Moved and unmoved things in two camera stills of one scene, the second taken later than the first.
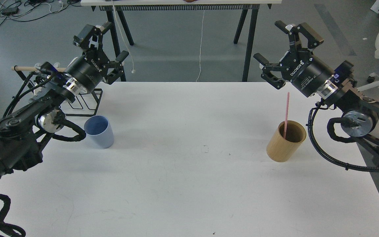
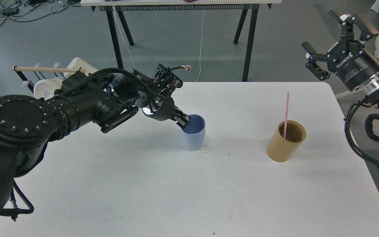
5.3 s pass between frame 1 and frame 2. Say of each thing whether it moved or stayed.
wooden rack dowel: stayed
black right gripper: moved
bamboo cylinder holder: stayed
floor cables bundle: stayed
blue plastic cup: moved
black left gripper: moved
